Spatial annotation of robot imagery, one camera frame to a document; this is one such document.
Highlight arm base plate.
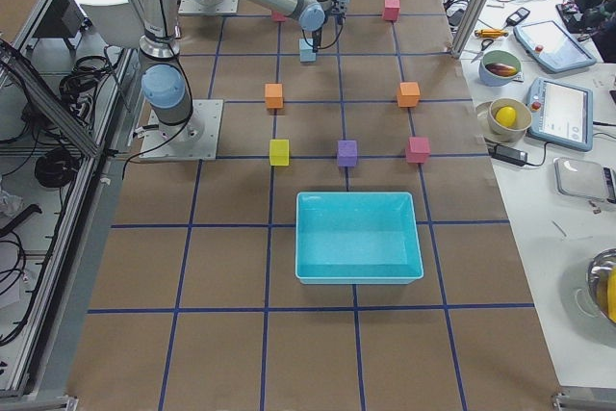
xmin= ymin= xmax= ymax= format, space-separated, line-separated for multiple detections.
xmin=178 ymin=0 xmax=239 ymax=16
xmin=140 ymin=99 xmax=224 ymax=162

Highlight metal bowl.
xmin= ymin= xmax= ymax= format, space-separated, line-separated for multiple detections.
xmin=574 ymin=248 xmax=615 ymax=326

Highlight teach pendant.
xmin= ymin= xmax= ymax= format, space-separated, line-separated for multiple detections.
xmin=526 ymin=78 xmax=594 ymax=152
xmin=513 ymin=20 xmax=596 ymax=73

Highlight orange block near base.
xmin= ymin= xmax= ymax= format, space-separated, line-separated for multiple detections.
xmin=264 ymin=83 xmax=284 ymax=110

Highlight black power adapter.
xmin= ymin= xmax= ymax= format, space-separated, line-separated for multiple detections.
xmin=488 ymin=143 xmax=527 ymax=167

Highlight orange block far side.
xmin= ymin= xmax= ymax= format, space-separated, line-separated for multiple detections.
xmin=397 ymin=82 xmax=421 ymax=108

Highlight beige bowl with lemon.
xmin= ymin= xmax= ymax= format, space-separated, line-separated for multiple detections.
xmin=487 ymin=98 xmax=532 ymax=141

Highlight pink block right far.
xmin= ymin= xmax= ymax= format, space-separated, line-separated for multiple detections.
xmin=405 ymin=137 xmax=431 ymax=164

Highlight silver kitchen scale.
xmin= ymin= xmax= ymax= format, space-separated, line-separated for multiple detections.
xmin=554 ymin=157 xmax=615 ymax=204

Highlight pink block near base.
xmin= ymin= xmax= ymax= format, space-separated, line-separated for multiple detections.
xmin=270 ymin=11 xmax=287 ymax=22

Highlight yellow handled tool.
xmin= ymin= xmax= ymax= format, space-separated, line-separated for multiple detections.
xmin=474 ymin=28 xmax=509 ymax=39

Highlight turquoise plastic bin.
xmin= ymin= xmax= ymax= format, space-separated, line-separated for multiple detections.
xmin=295 ymin=192 xmax=424 ymax=285

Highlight yellow lemon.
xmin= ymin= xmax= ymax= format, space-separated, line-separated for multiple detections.
xmin=494 ymin=106 xmax=517 ymax=128

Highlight upper teach pendant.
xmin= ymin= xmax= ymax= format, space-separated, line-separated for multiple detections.
xmin=513 ymin=20 xmax=596 ymax=73

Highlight yellow block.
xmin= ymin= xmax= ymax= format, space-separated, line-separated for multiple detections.
xmin=269 ymin=139 xmax=290 ymax=167

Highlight lower teach pendant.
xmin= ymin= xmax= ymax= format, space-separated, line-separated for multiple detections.
xmin=526 ymin=78 xmax=594 ymax=152

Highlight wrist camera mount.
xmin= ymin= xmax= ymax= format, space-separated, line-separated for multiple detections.
xmin=329 ymin=0 xmax=348 ymax=26

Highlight beige saucer plate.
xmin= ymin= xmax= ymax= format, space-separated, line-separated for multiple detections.
xmin=475 ymin=101 xmax=492 ymax=124

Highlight pink block left far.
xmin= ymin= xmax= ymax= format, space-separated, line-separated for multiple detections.
xmin=381 ymin=0 xmax=400 ymax=22

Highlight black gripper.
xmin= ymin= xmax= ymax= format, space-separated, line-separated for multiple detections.
xmin=302 ymin=28 xmax=322 ymax=53

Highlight blue bowl with eggplant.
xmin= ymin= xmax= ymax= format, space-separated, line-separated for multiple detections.
xmin=478 ymin=50 xmax=522 ymax=87

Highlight purple block right side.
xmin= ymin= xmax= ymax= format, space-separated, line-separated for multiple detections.
xmin=337 ymin=140 xmax=358 ymax=167

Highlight scissors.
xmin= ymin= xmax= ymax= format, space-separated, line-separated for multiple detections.
xmin=472 ymin=39 xmax=494 ymax=63

